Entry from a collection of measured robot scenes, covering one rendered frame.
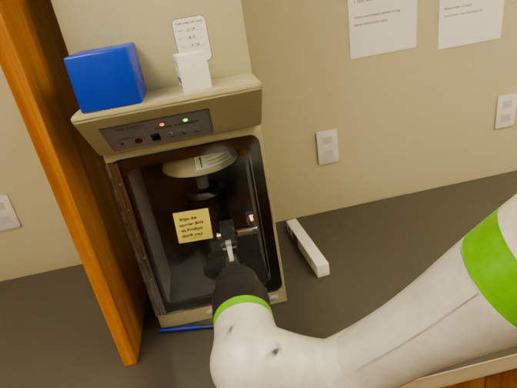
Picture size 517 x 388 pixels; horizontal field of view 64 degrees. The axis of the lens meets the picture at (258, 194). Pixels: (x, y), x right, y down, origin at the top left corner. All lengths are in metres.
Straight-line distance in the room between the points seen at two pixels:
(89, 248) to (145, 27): 0.43
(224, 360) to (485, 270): 0.32
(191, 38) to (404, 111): 0.84
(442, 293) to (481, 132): 1.23
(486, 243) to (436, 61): 1.10
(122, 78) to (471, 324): 0.59
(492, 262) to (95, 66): 0.60
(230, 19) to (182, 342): 0.71
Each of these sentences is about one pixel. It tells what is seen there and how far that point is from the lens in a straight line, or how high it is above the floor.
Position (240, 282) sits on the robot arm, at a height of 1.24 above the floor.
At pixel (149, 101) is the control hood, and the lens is 0.73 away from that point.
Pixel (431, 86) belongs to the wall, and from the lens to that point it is 1.48.
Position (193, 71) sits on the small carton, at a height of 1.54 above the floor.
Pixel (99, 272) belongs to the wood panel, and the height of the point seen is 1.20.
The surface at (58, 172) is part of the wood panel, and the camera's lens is 0.81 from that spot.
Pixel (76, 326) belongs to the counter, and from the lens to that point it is 1.23.
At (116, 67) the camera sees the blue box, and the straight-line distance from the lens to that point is 0.72.
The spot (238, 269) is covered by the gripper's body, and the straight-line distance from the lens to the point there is 0.70.
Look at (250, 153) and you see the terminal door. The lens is 0.85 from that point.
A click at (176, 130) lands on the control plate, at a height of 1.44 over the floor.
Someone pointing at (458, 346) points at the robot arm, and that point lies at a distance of 0.47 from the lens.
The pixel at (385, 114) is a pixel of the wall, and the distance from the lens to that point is 1.43.
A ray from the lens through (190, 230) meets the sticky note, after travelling 0.92.
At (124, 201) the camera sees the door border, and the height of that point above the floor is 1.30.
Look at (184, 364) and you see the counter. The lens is 1.00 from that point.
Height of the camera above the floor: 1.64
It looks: 26 degrees down
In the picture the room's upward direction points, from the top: 10 degrees counter-clockwise
